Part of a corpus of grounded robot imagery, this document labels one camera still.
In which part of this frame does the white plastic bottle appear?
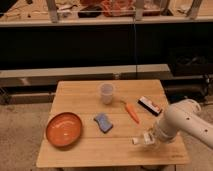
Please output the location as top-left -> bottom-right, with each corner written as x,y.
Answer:
131,134 -> 151,146

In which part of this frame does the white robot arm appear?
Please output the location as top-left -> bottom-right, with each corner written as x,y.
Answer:
143,99 -> 213,149

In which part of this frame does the orange ceramic bowl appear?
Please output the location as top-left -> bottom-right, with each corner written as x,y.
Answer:
45,112 -> 83,147

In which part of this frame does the black whiteboard eraser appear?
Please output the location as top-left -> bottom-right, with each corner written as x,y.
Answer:
138,96 -> 162,116

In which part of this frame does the orange toy carrot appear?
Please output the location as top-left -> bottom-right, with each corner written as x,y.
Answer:
122,101 -> 140,124

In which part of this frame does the blue sponge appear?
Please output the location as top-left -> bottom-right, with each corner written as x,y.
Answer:
94,113 -> 113,133

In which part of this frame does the wooden table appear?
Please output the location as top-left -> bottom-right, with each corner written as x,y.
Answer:
36,80 -> 189,168

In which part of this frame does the translucent plastic cup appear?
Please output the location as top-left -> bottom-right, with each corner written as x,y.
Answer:
99,83 -> 114,105

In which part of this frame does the cluttered back shelf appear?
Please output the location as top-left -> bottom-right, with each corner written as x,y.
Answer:
0,0 -> 213,27

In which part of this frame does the black hanging cable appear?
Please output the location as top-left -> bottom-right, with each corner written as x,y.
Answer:
132,14 -> 139,80

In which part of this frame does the long metal rail bench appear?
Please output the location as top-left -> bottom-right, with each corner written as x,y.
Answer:
0,64 -> 172,87

